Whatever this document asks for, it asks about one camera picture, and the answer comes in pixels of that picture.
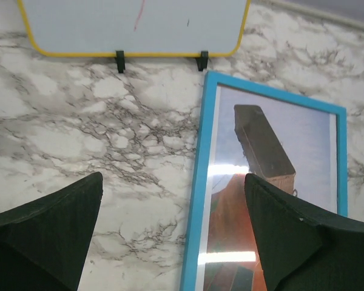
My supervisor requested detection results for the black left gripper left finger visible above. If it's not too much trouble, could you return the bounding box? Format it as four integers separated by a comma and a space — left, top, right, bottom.
0, 172, 103, 290

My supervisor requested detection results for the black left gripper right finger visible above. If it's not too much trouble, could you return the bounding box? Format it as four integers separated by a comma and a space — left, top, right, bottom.
244, 174, 364, 290

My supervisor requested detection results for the colourful balloon photo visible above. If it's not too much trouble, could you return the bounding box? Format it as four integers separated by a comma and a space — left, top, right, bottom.
197, 85, 339, 290

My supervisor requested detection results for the wooden picture frame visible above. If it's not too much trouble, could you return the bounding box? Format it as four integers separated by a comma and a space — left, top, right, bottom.
181, 72, 348, 290

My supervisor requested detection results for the yellow framed whiteboard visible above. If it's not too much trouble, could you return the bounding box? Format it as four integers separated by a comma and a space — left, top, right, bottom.
18, 0, 250, 58

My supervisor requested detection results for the aluminium table edge rail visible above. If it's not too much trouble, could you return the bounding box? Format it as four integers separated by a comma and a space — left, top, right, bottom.
267, 0, 364, 31

